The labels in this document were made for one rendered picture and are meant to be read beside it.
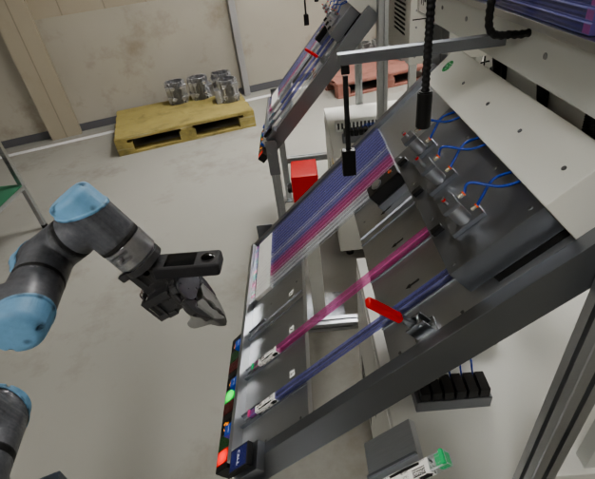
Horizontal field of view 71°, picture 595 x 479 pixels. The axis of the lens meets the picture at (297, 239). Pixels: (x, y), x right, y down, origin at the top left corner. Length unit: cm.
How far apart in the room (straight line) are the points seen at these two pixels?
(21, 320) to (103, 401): 143
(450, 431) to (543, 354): 32
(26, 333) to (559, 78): 72
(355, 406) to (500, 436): 42
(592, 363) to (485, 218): 22
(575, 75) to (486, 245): 20
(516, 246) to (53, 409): 193
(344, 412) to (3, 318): 49
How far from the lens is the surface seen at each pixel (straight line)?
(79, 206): 71
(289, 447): 78
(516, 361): 116
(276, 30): 537
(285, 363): 87
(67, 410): 212
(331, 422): 72
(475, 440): 102
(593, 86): 53
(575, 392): 70
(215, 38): 519
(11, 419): 113
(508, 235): 56
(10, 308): 65
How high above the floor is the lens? 149
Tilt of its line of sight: 36 degrees down
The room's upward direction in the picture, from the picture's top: 8 degrees counter-clockwise
